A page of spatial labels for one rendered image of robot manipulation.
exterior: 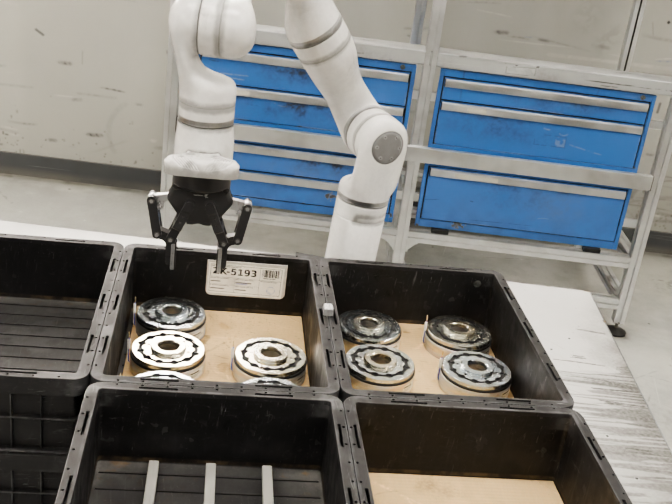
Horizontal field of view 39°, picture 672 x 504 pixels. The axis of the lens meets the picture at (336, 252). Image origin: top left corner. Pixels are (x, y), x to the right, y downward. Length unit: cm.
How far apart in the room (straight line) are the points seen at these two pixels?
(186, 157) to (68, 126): 315
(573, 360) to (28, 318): 98
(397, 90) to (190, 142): 206
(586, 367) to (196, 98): 97
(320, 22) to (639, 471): 85
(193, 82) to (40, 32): 308
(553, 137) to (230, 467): 232
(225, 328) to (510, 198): 201
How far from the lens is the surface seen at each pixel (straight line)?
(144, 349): 136
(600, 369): 186
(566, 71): 325
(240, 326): 150
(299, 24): 151
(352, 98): 164
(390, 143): 162
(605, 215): 346
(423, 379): 143
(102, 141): 430
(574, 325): 200
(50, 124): 434
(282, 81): 322
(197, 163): 117
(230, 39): 117
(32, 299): 156
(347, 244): 169
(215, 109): 119
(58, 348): 143
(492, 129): 328
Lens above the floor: 155
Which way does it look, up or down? 24 degrees down
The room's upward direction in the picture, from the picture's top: 8 degrees clockwise
